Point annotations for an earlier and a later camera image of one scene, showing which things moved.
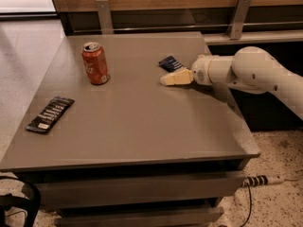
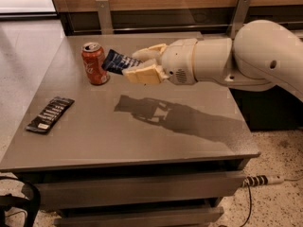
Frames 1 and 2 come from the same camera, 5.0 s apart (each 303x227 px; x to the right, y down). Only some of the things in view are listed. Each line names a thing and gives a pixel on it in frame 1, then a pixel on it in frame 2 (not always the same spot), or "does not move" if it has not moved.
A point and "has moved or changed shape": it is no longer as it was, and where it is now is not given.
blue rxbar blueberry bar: [170, 63] has moved or changed shape
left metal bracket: [104, 16] does not move
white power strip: [261, 180] does not move
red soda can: [95, 62] does not move
